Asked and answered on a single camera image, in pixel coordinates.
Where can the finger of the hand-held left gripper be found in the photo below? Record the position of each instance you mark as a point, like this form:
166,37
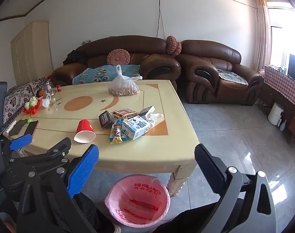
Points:
52,151
21,142

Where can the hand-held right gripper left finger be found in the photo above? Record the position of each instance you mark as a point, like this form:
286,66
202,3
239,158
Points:
84,170

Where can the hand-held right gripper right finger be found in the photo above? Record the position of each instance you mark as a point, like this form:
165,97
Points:
208,167

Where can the yellow snack wrapper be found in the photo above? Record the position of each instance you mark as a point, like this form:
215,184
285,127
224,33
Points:
117,133

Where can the trash bin with pink bag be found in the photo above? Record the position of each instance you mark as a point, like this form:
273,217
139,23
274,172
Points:
137,199

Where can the red card box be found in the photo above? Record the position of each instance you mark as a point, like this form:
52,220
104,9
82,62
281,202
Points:
124,113

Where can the white and black box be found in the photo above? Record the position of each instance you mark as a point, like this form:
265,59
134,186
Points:
147,111

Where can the white remote control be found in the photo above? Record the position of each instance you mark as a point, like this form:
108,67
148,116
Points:
10,126

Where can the pink-edged phone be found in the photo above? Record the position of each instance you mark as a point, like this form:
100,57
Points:
32,128

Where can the red fruit tray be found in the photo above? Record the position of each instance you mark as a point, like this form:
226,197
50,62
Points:
32,111

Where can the black and white patterned cover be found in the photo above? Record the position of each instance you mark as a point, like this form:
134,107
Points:
16,97

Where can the green apple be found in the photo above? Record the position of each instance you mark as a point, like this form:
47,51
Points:
33,101
28,105

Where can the red paper cup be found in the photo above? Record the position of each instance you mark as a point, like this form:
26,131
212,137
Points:
84,128

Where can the person's left leg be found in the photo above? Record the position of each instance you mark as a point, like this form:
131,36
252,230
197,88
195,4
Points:
89,211

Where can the person's leg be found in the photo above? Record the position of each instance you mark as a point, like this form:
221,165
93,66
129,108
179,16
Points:
186,220
89,211

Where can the beige wooden coffee table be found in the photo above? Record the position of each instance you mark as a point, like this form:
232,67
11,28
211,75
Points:
162,155

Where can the crumpled white tissue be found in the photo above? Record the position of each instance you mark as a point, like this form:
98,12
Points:
46,101

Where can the orange fruit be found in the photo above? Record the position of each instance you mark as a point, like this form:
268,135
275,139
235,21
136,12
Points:
41,93

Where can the dark red packet on table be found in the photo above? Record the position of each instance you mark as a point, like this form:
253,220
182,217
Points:
105,120

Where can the person's right leg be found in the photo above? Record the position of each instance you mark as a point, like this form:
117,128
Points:
186,220

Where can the glass jar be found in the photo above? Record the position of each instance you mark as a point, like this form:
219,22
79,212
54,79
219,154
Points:
49,88

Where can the blue and white milk carton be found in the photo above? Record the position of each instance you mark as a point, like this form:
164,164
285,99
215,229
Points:
135,126

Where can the clear plastic wrap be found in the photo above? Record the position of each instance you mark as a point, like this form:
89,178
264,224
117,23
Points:
156,117

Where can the white round appliance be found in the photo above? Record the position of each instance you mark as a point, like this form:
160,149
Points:
275,114

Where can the blue floral cloth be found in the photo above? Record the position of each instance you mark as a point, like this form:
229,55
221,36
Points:
94,75

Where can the clear bag of peanuts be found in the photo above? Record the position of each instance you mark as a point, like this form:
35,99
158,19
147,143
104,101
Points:
123,88

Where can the blue armchair seat cloth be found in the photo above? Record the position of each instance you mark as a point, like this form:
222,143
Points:
231,76

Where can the black clothing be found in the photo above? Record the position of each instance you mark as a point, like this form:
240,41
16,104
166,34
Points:
75,57

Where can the red checkered tablecloth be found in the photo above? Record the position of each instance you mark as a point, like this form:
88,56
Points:
283,82

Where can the brown leather armchair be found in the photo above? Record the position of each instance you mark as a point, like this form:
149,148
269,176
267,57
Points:
205,53

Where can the pink round crochet cushion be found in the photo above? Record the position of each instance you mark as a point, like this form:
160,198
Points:
171,45
178,49
118,57

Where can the brown leather sofa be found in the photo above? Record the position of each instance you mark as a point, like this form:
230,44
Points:
137,46

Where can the pink curtain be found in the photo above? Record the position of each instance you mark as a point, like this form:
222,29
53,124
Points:
261,34

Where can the window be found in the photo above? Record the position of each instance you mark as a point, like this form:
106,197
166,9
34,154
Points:
281,41

